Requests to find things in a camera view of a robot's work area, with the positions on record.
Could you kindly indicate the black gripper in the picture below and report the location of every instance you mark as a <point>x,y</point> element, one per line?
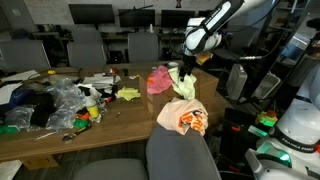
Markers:
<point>190,62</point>

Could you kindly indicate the pink shirt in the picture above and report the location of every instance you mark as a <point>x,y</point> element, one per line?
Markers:
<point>158,81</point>

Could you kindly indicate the white bottle yellow label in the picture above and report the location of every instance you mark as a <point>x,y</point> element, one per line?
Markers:
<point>92,108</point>

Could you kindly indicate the black computer monitor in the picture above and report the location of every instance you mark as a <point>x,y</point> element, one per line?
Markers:
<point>91,13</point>
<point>177,18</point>
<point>136,17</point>

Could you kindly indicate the yellow black hand tool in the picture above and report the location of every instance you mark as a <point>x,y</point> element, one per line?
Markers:
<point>76,133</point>

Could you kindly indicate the flat cardboard box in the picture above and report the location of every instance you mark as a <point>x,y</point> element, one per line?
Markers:
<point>40,162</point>

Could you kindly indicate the peach shirt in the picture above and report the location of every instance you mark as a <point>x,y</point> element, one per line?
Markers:
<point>180,113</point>

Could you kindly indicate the crumpled clear plastic bag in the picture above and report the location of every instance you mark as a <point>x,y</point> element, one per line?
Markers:
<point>63,100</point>

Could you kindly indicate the small brown stick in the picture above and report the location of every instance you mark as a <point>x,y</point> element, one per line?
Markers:
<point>118,115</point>

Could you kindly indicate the white space heater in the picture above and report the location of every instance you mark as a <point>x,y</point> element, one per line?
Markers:
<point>236,81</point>

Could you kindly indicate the white paper sheet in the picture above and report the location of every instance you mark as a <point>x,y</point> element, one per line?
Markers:
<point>20,76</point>

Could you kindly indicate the neon yellow cloth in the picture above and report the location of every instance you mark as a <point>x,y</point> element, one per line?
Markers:
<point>128,94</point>

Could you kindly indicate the large cardboard box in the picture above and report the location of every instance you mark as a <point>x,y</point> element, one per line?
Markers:
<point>206,86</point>

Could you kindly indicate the grey office chair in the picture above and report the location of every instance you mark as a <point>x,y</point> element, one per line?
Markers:
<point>87,36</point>
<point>23,55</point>
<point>180,156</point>
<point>86,55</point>
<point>143,48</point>

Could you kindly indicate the black garment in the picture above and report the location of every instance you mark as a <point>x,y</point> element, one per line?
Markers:
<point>41,110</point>

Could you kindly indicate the light yellow shirt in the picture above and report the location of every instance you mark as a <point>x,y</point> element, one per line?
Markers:
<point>183,88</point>

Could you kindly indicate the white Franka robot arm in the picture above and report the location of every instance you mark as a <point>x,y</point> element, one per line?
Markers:
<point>213,20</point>

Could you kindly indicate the red ball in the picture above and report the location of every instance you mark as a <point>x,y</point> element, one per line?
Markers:
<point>113,70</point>

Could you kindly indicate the white cup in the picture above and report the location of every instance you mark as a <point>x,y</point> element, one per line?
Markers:
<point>173,64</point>

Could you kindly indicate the white paper stack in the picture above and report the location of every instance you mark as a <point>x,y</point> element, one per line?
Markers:
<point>98,81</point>

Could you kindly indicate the green toy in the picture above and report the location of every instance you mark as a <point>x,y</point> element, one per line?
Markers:
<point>81,123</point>

